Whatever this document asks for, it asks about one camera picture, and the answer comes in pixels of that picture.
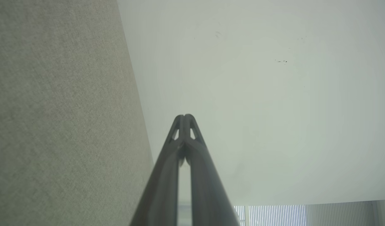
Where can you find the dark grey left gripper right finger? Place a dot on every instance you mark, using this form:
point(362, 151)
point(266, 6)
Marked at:
point(205, 194)

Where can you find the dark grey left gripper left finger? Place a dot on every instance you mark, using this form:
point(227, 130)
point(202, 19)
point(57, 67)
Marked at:
point(162, 188)

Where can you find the white vertical window blinds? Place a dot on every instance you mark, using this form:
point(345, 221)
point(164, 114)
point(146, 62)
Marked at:
point(305, 215)

